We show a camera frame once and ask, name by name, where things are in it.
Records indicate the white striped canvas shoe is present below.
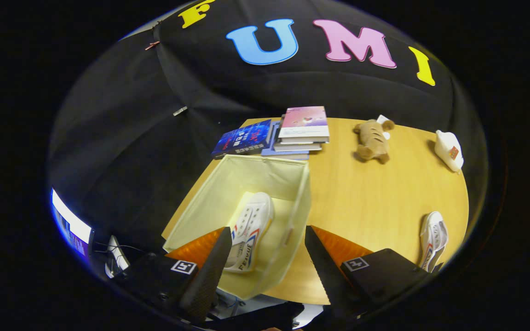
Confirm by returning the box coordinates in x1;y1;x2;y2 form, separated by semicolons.
224;192;275;274
419;211;449;273

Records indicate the black cable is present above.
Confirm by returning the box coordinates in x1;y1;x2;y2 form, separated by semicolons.
94;242;147;254

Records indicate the pale blue book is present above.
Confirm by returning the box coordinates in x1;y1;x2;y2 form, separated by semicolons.
261;120;310;161

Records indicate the computer monitor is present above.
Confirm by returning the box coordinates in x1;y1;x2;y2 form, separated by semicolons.
51;188;94;258

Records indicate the dark blue book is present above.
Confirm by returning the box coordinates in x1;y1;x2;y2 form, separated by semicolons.
211;119;272;160

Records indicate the black backdrop cloth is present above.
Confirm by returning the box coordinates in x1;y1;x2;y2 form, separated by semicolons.
49;0;489;272

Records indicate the pink book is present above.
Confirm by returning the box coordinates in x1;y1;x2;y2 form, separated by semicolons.
278;106;330;144

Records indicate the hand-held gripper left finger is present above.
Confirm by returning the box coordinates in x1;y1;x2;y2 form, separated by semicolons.
125;226;232;325

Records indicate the brown plush toy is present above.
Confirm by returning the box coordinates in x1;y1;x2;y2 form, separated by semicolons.
353;115;395;164

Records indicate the cream fabric storage box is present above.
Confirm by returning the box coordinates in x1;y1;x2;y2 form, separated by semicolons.
163;154;312;300

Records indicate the grey book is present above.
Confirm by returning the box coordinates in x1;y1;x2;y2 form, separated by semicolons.
273;138;323;152

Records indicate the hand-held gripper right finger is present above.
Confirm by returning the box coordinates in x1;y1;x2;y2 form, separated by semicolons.
305;225;445;320

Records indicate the dark cloth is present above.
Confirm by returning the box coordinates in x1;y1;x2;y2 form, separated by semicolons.
210;301;305;331

